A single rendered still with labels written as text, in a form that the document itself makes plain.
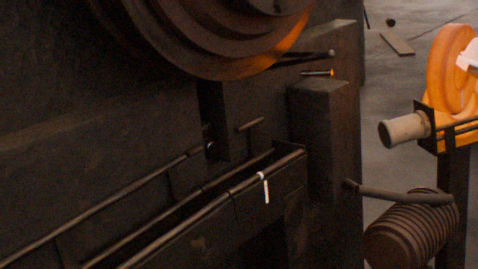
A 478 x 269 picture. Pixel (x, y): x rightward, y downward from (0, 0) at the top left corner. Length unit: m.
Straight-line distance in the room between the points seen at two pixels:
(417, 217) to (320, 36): 0.41
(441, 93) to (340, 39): 0.32
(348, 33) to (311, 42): 0.14
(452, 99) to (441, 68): 0.07
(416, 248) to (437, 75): 0.34
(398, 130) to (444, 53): 0.24
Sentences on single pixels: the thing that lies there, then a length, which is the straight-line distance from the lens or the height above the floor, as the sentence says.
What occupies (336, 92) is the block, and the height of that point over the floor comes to 0.79.
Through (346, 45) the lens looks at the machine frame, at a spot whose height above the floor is 0.83.
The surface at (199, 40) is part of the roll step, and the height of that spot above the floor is 0.96.
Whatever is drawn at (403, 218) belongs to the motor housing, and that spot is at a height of 0.53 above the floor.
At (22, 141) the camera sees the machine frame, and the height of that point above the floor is 0.87.
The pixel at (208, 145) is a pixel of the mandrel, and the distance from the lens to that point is 0.99.
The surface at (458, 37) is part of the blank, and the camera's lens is 1.03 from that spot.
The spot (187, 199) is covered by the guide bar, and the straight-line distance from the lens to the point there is 0.91.
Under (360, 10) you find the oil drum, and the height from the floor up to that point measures 0.49.
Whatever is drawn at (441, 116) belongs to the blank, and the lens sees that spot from 1.24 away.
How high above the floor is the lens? 1.11
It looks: 21 degrees down
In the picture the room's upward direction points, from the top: 6 degrees counter-clockwise
